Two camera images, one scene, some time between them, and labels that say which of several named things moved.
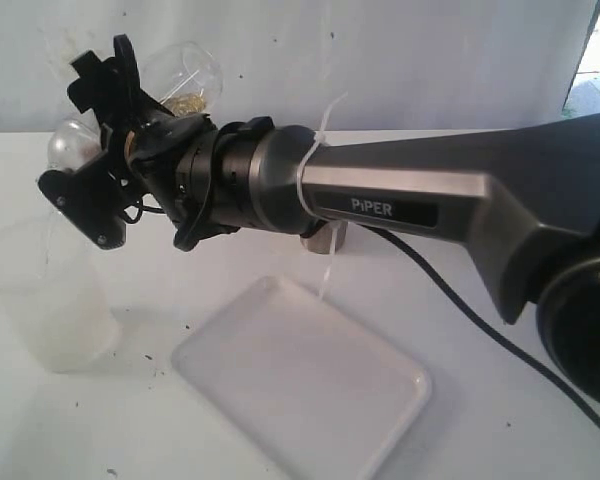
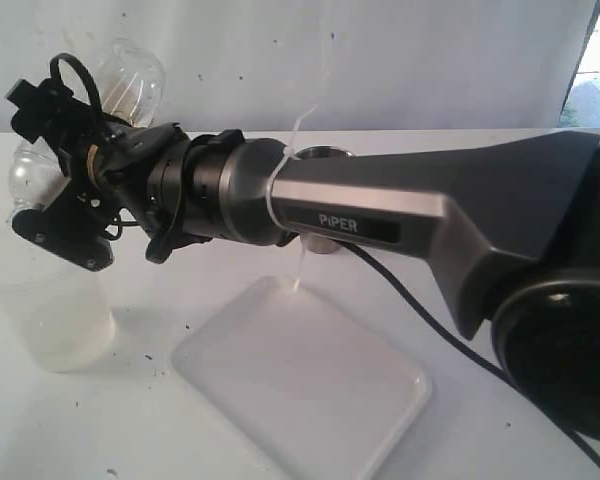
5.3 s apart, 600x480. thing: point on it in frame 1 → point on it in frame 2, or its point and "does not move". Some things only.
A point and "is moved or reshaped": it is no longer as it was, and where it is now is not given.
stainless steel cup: (320, 238) does not move
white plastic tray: (303, 389) does not move
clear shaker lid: (74, 141) is moved or reshaped
